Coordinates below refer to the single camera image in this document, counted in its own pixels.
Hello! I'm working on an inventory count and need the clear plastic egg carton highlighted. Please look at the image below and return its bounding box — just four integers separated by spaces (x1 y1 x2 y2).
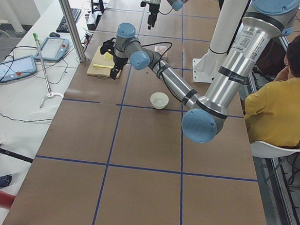
154 45 168 60

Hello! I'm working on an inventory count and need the grabber stick with green tip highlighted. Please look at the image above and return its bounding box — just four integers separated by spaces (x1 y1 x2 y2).
33 33 64 108

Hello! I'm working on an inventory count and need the person in yellow shirt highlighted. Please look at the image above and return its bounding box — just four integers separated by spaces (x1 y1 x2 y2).
244 35 300 148

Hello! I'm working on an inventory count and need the white ceramic bowl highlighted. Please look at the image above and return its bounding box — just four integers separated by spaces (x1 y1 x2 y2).
150 92 169 109

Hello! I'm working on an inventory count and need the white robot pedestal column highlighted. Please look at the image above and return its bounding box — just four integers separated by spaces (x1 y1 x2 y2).
192 0 251 83

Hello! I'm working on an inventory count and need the black computer mouse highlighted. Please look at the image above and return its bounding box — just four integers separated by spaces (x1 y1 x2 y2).
49 32 61 38

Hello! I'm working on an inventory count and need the bamboo cutting board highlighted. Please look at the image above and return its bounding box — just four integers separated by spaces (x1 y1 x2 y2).
86 46 115 79

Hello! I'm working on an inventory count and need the blue teach pendant far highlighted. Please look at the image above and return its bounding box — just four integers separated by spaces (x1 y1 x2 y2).
40 37 69 62

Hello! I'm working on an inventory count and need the white chair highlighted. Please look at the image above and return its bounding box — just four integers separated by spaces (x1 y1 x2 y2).
250 141 300 159

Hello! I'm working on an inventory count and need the black box device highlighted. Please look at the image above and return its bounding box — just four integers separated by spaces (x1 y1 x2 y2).
86 12 102 31

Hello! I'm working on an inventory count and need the blue teach pendant near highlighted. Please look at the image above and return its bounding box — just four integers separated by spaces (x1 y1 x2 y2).
0 55 37 83

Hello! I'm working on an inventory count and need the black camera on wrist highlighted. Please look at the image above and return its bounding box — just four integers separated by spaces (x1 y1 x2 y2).
100 37 116 55
140 1 150 7

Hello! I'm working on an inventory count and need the yellow plastic knife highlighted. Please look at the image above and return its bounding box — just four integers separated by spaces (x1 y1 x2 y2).
93 64 113 69

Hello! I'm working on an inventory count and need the black keyboard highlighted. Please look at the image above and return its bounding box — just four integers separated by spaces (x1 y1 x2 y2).
55 7 82 34

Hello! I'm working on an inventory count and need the lemon slice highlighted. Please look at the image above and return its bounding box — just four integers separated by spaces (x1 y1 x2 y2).
104 52 113 60

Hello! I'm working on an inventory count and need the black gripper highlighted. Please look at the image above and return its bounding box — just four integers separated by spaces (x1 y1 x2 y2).
109 55 128 80
147 2 160 30

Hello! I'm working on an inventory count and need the aluminium frame post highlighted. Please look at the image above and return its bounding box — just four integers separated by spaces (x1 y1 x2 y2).
59 0 86 62

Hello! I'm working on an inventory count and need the blue teach pendant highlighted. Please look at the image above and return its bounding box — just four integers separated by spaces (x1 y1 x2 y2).
40 37 69 62
0 55 37 83

